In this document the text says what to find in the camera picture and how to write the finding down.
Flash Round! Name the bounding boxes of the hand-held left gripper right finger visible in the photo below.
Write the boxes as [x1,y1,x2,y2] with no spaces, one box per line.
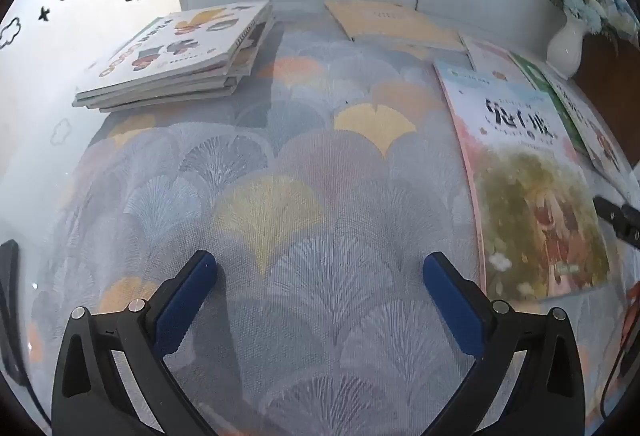
[422,252,586,436]

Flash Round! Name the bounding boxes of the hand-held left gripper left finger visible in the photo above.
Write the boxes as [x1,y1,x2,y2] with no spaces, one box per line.
[51,249,219,436]

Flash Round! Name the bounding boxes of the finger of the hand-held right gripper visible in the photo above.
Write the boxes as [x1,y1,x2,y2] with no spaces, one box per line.
[593,196,640,247]

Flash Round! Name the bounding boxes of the large pink picture book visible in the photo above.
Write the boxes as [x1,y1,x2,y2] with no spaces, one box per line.
[433,59,617,301]

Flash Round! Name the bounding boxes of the beige picture book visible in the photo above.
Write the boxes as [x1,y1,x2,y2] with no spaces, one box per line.
[324,0,467,53]

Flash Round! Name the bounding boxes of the green book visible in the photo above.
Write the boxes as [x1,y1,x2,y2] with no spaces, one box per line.
[510,51,593,157]

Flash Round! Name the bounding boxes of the black panel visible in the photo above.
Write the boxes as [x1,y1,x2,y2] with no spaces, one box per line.
[0,239,31,387]

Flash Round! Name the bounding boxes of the white vase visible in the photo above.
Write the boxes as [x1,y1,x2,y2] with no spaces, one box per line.
[546,14,587,80]

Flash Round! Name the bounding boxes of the pale pink book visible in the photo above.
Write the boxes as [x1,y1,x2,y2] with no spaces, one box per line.
[460,34,531,90]

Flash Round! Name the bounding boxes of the black cable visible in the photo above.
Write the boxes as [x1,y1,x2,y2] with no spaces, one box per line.
[597,311,640,422]

